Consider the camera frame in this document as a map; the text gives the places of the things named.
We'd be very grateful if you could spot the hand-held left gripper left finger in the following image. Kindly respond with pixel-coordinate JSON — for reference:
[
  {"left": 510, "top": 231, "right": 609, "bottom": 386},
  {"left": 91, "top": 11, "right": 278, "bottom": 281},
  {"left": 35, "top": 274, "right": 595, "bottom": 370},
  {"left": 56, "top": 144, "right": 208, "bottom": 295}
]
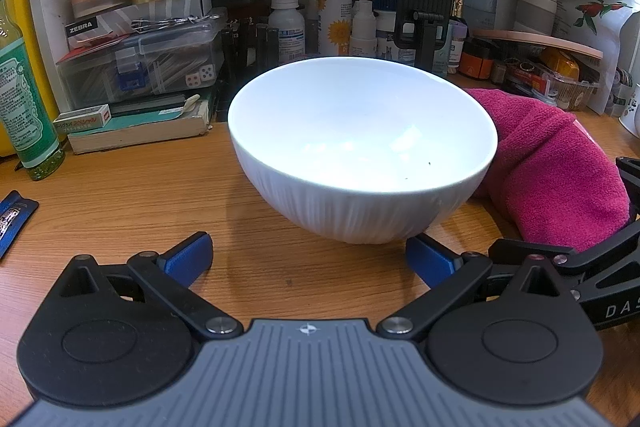
[{"left": 47, "top": 231, "right": 244, "bottom": 340}]

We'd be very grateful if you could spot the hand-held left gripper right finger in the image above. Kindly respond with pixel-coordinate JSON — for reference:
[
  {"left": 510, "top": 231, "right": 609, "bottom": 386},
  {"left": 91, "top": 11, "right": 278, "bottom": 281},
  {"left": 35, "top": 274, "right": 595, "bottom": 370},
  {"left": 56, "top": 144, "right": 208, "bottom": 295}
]
[{"left": 376, "top": 234, "right": 576, "bottom": 339}]

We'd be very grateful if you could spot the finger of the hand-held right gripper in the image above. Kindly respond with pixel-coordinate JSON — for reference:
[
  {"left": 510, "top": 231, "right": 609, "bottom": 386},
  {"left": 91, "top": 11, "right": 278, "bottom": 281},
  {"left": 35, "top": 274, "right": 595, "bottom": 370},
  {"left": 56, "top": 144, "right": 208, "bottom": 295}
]
[
  {"left": 487, "top": 221, "right": 640, "bottom": 289},
  {"left": 616, "top": 156, "right": 640, "bottom": 223}
]

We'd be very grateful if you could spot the pink towel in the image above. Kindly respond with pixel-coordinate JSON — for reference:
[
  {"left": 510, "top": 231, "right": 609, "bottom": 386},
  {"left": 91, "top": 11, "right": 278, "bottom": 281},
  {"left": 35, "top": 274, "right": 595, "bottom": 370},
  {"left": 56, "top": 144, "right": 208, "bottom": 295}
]
[{"left": 465, "top": 88, "right": 632, "bottom": 253}]

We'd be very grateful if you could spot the white ribbed bowl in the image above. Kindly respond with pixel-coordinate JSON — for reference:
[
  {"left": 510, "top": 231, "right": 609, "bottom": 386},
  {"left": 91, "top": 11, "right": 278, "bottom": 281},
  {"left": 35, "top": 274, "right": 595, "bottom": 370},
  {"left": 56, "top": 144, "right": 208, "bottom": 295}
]
[{"left": 227, "top": 56, "right": 499, "bottom": 245}]

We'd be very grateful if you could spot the white printed mug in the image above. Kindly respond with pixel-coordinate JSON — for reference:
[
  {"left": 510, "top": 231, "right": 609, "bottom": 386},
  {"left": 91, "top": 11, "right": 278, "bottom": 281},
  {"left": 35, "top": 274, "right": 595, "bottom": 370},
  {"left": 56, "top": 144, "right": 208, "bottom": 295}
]
[{"left": 617, "top": 87, "right": 640, "bottom": 138}]

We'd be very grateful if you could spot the clear plastic food container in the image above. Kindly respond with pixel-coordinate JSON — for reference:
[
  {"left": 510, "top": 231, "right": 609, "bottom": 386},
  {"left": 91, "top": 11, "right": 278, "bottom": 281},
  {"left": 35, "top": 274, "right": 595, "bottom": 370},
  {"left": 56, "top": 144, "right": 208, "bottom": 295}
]
[{"left": 504, "top": 49, "right": 602, "bottom": 110}]

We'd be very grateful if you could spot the teal book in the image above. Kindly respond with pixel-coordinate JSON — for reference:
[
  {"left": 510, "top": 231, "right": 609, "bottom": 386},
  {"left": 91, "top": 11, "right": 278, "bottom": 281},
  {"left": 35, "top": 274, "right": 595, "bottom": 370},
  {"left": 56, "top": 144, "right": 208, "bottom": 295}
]
[{"left": 67, "top": 99, "right": 214, "bottom": 155}]

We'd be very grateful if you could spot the white floral paper bag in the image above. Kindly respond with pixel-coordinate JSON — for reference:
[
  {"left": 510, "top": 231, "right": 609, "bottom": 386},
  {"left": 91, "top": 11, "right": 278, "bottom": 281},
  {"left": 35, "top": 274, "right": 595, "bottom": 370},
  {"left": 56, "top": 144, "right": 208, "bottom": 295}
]
[{"left": 554, "top": 0, "right": 635, "bottom": 118}]

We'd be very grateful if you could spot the pink flat board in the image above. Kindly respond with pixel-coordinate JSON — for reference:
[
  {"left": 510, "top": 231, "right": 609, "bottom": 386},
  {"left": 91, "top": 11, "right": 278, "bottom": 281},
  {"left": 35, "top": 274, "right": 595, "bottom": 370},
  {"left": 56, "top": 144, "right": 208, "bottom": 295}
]
[{"left": 472, "top": 29, "right": 605, "bottom": 60}]

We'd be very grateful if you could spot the small white red matchbox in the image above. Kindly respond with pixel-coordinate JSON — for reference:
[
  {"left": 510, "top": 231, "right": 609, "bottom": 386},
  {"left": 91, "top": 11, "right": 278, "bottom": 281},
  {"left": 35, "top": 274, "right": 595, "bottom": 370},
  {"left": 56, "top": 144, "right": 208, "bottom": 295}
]
[{"left": 53, "top": 104, "right": 112, "bottom": 136}]

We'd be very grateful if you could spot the blue foil packet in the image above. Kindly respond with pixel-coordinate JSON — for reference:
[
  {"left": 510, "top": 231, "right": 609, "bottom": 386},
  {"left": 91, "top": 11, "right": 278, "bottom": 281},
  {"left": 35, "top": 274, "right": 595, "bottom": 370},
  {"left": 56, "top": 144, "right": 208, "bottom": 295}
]
[{"left": 0, "top": 191, "right": 40, "bottom": 260}]

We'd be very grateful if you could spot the orange black jar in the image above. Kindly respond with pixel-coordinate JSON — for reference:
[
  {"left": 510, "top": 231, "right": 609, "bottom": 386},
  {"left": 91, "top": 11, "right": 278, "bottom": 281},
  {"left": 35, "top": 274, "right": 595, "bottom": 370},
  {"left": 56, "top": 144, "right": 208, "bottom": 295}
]
[{"left": 460, "top": 38, "right": 494, "bottom": 80}]

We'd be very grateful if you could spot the clear plastic storage box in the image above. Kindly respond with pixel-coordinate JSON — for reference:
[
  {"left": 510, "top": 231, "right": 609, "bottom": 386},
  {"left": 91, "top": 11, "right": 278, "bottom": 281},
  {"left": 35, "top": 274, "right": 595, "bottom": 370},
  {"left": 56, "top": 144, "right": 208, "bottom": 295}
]
[{"left": 56, "top": 14, "right": 227, "bottom": 108}]

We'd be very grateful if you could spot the black tube rack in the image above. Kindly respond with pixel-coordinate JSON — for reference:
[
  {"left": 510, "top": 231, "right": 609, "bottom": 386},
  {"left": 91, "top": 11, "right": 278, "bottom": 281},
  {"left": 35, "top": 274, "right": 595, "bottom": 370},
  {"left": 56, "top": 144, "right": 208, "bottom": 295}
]
[{"left": 221, "top": 19, "right": 281, "bottom": 80}]

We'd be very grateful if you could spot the small dark bottle gold cap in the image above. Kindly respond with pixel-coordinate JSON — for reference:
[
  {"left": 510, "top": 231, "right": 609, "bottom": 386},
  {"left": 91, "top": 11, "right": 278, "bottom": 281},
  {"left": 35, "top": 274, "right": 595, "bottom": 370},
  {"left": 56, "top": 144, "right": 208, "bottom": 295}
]
[{"left": 448, "top": 0, "right": 469, "bottom": 72}]

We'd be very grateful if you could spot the green bottle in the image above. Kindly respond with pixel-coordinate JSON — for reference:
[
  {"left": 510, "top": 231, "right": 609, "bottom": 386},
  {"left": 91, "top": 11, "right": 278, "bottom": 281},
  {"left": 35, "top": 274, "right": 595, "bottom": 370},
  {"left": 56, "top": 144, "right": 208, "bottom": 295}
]
[{"left": 0, "top": 0, "right": 67, "bottom": 182}]

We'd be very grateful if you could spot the blue lid white jar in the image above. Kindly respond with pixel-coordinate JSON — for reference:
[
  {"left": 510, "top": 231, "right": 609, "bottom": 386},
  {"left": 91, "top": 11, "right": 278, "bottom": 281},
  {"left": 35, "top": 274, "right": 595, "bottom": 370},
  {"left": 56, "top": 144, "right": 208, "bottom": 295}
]
[{"left": 375, "top": 0, "right": 417, "bottom": 65}]

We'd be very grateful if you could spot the small white bottle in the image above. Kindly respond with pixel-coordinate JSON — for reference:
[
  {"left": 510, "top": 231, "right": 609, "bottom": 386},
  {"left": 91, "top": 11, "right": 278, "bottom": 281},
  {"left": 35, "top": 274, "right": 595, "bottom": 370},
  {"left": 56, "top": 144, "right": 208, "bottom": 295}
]
[{"left": 349, "top": 0, "right": 377, "bottom": 58}]

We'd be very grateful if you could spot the grey white pen box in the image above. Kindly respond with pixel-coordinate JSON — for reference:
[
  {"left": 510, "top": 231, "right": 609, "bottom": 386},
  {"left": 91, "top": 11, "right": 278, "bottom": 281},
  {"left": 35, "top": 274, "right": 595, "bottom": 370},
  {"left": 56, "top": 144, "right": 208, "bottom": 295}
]
[{"left": 64, "top": 0, "right": 213, "bottom": 52}]

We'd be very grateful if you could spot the white medicine bottle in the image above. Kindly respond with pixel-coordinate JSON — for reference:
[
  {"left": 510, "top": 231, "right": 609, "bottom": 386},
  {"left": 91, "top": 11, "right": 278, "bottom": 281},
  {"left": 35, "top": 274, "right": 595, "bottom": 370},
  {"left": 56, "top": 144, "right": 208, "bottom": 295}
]
[{"left": 268, "top": 0, "right": 306, "bottom": 65}]

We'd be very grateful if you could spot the white sunflower spray can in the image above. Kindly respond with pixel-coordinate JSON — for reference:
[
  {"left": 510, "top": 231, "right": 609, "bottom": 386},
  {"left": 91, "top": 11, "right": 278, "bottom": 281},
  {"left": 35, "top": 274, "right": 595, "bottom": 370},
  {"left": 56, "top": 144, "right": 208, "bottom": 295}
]
[{"left": 290, "top": 0, "right": 353, "bottom": 58}]

